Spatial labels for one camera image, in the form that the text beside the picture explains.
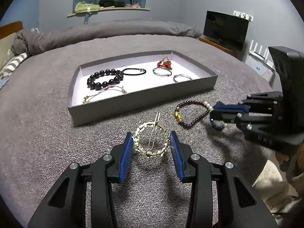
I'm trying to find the white wifi router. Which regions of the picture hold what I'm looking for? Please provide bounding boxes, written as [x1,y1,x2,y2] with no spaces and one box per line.
[247,40,276,68]

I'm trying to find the red bead gold chain bracelet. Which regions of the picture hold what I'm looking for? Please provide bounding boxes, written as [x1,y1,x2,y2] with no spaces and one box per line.
[157,56,173,70]

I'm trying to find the wooden television stand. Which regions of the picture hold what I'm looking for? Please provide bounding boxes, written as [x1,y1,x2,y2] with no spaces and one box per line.
[199,34,240,58]

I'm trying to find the pink cord bracelet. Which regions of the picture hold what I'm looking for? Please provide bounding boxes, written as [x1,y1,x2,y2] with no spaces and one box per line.
[83,85,127,104]

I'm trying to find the white cardboard box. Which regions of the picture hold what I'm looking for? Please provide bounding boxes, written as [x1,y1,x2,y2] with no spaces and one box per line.
[245,53,276,85]

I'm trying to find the dark large-bead bracelet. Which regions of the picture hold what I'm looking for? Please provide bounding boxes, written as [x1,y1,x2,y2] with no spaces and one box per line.
[87,68,124,89]

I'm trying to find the green pillow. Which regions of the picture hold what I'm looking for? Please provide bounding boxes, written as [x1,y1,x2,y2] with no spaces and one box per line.
[0,33,18,70]

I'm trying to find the person's beige fleece clothing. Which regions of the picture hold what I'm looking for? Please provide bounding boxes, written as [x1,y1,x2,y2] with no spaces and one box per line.
[252,159,300,200]

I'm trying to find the wooden window shelf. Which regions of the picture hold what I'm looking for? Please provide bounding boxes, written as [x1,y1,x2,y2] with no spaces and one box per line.
[67,7,150,18]

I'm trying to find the blue bead bracelet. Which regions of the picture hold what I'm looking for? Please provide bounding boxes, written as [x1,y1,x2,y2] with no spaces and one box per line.
[210,120,226,131]

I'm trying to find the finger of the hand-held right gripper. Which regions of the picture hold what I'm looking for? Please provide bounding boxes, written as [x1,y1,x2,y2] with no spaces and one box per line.
[212,101,250,114]
[210,110,243,124]

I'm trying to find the white wall hook rack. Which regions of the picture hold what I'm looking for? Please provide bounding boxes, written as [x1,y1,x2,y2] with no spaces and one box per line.
[233,10,254,22]

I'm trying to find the gold ring hair clip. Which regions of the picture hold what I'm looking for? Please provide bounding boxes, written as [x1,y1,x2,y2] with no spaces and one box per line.
[132,112,170,158]

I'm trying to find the grey rolled duvet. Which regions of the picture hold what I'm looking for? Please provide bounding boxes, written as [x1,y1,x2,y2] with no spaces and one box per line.
[11,20,202,56]

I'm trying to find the black cloth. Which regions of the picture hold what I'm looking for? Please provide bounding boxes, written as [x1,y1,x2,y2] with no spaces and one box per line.
[98,0,126,8]

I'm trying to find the black hair tie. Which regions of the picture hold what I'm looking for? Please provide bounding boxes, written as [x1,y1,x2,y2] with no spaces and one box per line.
[122,68,147,76]

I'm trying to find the purple bead bracelet gold charm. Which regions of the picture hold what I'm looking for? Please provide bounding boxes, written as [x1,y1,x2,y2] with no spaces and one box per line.
[174,100,213,129]

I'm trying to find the black flat television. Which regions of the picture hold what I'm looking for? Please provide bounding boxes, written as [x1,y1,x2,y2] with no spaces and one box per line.
[203,11,249,51]

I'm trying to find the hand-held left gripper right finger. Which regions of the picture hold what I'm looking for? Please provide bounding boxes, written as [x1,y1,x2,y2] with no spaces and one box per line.
[169,131,278,228]

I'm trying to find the person's right hand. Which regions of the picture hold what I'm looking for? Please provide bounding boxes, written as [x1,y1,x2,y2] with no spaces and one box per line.
[275,152,290,165]

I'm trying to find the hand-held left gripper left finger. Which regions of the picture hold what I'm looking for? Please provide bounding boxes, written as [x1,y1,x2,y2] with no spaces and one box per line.
[27,132,133,228]

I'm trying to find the silver bangle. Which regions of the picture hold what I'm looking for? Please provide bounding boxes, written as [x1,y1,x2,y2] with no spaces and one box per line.
[152,67,172,77]
[173,74,192,83]

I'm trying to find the green cloth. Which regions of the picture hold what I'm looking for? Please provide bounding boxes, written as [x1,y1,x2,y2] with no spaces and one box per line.
[74,1,100,12]

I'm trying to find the grey bed blanket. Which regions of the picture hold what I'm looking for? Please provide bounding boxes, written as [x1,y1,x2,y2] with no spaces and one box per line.
[0,34,285,228]

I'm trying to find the grey shallow cardboard box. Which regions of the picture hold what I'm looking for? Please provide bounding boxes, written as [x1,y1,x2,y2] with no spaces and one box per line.
[67,50,218,127]

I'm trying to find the grey white striped pillow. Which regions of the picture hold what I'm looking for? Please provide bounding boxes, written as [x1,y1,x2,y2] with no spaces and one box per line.
[0,52,28,79]

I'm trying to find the wooden headboard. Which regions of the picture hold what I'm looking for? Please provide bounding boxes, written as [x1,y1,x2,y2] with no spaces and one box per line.
[0,21,23,40]

